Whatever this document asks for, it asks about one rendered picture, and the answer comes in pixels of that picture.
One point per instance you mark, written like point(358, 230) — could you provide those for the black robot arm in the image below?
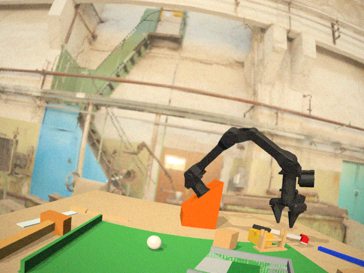
point(285, 159)

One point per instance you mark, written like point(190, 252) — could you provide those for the white golf ball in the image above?
point(154, 242)

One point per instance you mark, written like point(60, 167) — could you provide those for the yellow block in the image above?
point(254, 236)

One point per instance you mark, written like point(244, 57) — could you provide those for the green putting mat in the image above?
point(113, 248)

